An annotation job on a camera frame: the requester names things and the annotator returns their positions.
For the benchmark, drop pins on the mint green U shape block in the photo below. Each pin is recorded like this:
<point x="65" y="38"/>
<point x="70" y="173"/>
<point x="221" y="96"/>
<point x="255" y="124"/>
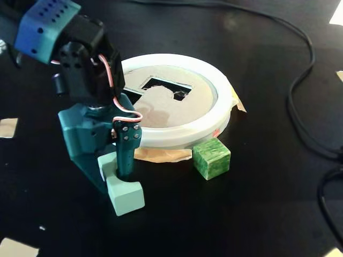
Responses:
<point x="126" y="198"/>

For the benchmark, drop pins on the wide tan masking tape strip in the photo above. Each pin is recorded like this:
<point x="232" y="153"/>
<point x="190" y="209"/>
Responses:
<point x="166" y="156"/>

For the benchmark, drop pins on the pointed tan masking tape piece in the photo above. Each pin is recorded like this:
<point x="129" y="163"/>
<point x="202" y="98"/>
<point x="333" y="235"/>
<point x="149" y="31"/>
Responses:
<point x="239" y="105"/>

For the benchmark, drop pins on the grey cardboard cutout disc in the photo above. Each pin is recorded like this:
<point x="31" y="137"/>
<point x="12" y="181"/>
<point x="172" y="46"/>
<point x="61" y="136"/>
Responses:
<point x="182" y="112"/>

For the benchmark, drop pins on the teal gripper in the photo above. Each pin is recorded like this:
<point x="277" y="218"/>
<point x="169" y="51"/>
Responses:
<point x="76" y="132"/>

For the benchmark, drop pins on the square tan tape piece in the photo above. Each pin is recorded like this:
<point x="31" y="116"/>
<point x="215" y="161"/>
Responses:
<point x="8" y="128"/>

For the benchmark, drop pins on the blue and black robot arm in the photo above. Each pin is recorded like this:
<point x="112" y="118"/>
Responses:
<point x="40" y="32"/>

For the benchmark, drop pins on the white paper sheet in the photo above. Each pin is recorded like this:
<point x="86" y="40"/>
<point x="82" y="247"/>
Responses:
<point x="337" y="17"/>

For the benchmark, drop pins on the green wooden cube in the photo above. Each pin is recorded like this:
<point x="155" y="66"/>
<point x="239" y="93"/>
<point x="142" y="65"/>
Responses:
<point x="211" y="160"/>

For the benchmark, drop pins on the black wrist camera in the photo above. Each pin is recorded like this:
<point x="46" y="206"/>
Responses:
<point x="57" y="85"/>

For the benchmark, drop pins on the large tan tape piece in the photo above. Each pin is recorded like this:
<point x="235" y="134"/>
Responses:
<point x="16" y="249"/>

